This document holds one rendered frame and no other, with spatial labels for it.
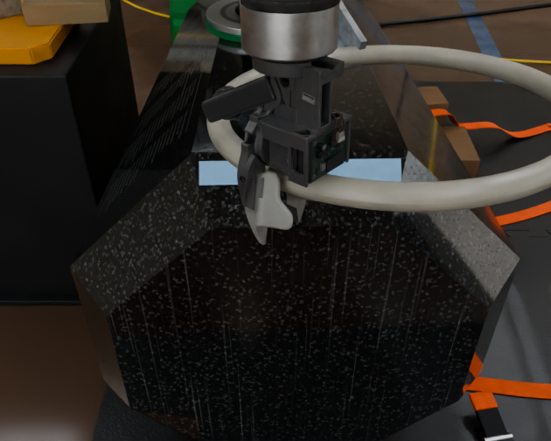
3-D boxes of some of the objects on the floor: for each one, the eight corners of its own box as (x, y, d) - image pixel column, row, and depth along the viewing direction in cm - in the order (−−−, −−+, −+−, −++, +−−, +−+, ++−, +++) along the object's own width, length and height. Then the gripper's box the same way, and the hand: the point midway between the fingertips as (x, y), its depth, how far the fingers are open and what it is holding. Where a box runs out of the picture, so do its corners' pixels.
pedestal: (-91, 305, 183) (-218, 81, 136) (-11, 178, 234) (-84, -17, 187) (127, 305, 183) (76, 81, 136) (159, 178, 234) (129, -17, 187)
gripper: (288, 81, 50) (288, 281, 62) (371, 46, 58) (357, 229, 70) (216, 59, 55) (229, 248, 67) (301, 30, 63) (299, 204, 74)
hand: (275, 220), depth 69 cm, fingers closed on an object, 5 cm apart
